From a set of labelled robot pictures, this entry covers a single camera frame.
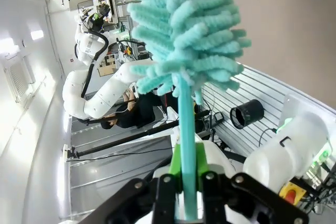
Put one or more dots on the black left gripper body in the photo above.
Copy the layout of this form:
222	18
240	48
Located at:
93	22

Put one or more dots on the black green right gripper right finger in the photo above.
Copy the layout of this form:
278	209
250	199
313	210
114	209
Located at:
236	200

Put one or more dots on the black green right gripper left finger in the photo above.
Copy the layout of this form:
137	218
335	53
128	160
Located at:
136	203

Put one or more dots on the teal microfiber duster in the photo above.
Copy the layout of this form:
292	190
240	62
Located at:
189	24

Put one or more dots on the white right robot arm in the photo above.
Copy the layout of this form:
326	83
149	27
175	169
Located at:
288	142

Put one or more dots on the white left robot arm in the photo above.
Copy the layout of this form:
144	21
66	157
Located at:
105	95

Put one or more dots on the brown cardboard box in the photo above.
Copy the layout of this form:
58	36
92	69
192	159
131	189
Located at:
106	66

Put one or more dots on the yellow red emergency stop button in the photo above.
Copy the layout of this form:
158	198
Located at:
292	193

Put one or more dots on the black power adapter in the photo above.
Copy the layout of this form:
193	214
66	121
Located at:
218	117

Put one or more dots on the black mesh cup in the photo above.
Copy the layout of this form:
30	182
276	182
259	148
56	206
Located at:
248	115

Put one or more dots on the seated person in black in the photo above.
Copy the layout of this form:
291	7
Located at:
136	113

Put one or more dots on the white ceiling air vent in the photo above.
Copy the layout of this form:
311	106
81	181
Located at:
18	79

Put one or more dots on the black camera boom pole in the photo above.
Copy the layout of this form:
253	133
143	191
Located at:
118	141

